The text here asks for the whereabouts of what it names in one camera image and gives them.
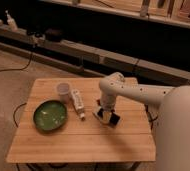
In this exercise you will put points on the green round plate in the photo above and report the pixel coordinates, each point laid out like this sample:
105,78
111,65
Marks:
50,115

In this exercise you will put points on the white ceramic cup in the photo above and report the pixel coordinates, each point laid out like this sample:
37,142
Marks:
63,90

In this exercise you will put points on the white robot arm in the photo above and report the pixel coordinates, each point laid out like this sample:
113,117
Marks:
114,85

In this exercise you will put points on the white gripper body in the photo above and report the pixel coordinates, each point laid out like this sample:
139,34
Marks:
108,103

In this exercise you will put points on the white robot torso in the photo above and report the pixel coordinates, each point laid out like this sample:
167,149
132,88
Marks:
173,131

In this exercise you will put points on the white tube bottle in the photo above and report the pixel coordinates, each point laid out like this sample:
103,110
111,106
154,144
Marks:
78,103

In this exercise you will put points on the black box on ledge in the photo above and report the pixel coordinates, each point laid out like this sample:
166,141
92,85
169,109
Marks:
54,35

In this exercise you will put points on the white spray bottle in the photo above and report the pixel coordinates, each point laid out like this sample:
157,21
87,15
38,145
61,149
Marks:
11,22

